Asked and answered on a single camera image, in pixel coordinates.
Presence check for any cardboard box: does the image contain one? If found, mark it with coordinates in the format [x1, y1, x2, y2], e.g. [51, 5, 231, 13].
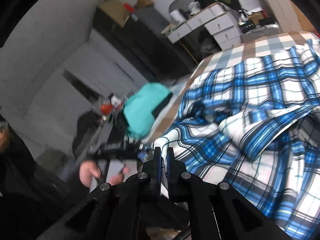
[98, 0, 130, 28]

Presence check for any person's left hand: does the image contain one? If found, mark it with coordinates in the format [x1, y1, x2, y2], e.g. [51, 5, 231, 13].
[79, 160, 130, 188]

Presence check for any white drawer desk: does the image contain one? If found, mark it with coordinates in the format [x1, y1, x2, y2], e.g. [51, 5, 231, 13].
[167, 2, 242, 50]

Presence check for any silver hard-shell suitcase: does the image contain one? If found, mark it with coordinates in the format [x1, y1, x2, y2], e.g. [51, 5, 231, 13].
[240, 24, 283, 43]

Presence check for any teal folded garment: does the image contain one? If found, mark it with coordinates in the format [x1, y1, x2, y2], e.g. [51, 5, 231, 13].
[123, 82, 172, 140]

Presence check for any white tall cabinet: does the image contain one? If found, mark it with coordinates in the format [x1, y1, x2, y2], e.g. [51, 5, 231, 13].
[264, 0, 303, 33]

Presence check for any blue white plaid blanket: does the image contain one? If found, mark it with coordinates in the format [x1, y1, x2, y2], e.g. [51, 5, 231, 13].
[153, 39, 319, 239]

